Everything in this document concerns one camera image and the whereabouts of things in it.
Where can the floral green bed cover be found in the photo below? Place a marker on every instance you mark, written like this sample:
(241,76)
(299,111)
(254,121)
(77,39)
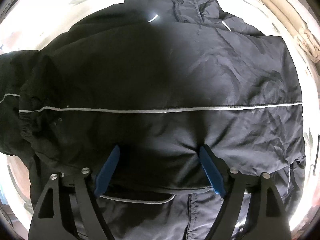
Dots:
(32,24)

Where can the black padded winter jacket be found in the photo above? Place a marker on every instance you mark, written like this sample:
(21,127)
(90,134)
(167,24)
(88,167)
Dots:
(134,91)

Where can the beige folded quilt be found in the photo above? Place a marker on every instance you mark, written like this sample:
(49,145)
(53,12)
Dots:
(296,27)

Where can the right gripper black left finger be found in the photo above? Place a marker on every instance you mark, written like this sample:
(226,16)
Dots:
(69,201)

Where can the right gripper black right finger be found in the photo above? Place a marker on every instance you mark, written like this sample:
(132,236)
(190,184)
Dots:
(252,207)

